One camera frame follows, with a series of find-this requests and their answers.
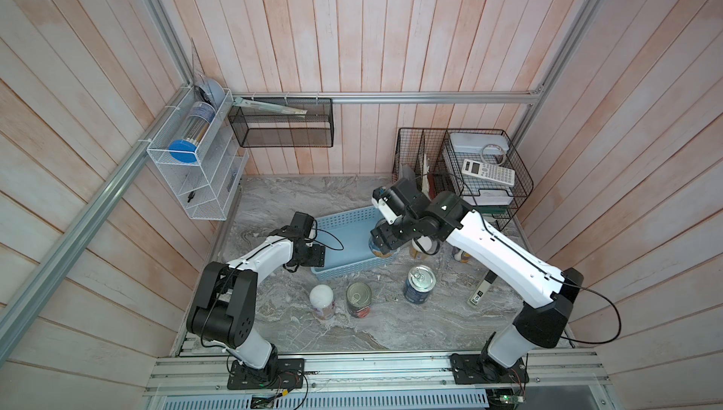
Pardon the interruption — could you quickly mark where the white lid yellow can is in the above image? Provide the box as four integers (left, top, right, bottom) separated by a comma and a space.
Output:
410, 237, 435, 259

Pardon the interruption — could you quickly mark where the light blue plastic basket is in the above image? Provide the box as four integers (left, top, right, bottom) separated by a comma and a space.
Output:
311, 206, 397, 282

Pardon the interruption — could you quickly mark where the blue can silver lid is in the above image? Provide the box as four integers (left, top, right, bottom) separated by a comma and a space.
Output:
368, 238, 395, 259
404, 265, 437, 305

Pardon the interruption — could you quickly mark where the white lid red can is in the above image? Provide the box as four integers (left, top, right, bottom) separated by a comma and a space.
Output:
309, 285, 335, 321

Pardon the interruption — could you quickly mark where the red label can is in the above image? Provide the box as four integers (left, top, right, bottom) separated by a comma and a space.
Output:
346, 281, 372, 319

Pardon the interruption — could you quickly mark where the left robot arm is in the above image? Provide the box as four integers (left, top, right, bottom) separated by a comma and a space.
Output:
186, 212, 326, 373

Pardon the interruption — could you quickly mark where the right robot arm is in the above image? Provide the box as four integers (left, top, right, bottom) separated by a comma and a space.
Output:
371, 180, 583, 369

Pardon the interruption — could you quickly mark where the white tray in organizer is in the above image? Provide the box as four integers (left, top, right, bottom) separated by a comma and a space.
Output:
449, 133, 509, 156

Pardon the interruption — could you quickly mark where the white calculator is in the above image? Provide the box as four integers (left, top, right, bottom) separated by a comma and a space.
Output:
461, 159, 515, 187

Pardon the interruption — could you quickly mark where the clear tube blue cap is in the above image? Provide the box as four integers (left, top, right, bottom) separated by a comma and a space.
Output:
168, 101, 217, 163

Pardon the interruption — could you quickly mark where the black wire desk organizer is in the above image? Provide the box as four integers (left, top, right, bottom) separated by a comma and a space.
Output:
393, 128, 534, 229

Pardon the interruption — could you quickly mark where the black wire wall basket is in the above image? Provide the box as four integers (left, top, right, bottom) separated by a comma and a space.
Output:
227, 97, 335, 148

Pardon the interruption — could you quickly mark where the white wire wall shelf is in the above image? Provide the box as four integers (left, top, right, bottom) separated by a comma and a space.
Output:
147, 88, 249, 221

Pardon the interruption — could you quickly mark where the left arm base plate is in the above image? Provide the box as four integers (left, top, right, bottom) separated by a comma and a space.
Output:
227, 358, 305, 390

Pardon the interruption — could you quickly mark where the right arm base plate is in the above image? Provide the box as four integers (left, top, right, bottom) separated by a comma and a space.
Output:
449, 354, 529, 385

